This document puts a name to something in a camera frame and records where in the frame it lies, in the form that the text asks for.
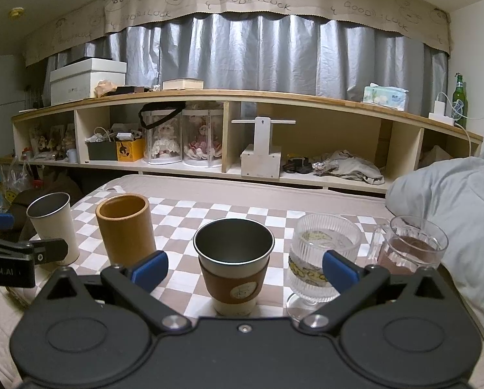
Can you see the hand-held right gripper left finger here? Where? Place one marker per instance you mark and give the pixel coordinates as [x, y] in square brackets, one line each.
[150, 269]

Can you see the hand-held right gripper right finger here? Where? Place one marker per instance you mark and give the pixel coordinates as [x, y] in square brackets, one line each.
[339, 271]

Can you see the steel cup with brown sleeve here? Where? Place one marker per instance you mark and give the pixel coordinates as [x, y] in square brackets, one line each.
[234, 267]

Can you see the white metal cup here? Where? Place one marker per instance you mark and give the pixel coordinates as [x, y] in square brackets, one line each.
[53, 221]

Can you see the brown cylindrical cup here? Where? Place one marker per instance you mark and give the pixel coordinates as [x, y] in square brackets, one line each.
[122, 231]

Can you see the small pale blue cup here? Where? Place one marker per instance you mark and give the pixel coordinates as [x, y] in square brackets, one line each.
[72, 155]

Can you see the ribbed glass goblet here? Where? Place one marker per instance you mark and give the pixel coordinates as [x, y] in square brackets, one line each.
[319, 247]

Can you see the clear plastic bag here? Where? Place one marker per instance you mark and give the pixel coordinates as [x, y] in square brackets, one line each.
[9, 180]

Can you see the ribbed glass mug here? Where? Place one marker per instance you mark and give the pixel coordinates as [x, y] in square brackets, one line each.
[408, 247]

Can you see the group of small figurines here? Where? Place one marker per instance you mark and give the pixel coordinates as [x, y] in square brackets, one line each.
[51, 142]

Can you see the grey crumpled cloth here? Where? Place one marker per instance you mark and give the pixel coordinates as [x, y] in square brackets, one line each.
[355, 166]

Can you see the dark green box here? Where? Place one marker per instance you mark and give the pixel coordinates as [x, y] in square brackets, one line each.
[102, 150]

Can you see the dark sandals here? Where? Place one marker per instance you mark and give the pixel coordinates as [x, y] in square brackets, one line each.
[296, 166]

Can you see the yellow box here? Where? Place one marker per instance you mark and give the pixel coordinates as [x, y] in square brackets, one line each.
[130, 150]

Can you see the grey duvet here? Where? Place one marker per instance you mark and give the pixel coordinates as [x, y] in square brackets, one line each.
[461, 219]

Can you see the white wooden stand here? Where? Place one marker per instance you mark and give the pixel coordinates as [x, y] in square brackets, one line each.
[262, 158]

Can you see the large white box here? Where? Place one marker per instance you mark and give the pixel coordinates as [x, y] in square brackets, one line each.
[84, 83]

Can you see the long wooden shelf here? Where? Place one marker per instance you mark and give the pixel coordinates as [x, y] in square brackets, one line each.
[331, 103]

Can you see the crumpled beige paper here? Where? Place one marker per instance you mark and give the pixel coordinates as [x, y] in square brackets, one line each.
[106, 87]

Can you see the tissue pack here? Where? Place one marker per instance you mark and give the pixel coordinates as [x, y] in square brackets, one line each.
[384, 96]

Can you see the small dark box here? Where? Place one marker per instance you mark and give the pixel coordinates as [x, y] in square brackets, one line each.
[130, 88]

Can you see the white power strip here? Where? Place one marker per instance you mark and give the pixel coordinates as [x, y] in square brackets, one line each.
[444, 120]

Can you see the flat cream box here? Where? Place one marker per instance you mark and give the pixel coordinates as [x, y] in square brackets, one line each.
[183, 84]

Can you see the white charger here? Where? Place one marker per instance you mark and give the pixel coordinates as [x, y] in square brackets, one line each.
[440, 109]

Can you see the flat black box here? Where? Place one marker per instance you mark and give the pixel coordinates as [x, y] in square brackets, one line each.
[90, 53]

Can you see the green glass bottle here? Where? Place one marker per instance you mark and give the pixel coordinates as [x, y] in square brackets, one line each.
[460, 103]

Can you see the smoke detector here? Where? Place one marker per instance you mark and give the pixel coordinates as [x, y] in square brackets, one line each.
[16, 12]

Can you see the grey curtain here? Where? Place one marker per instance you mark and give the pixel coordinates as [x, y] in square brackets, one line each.
[266, 52]

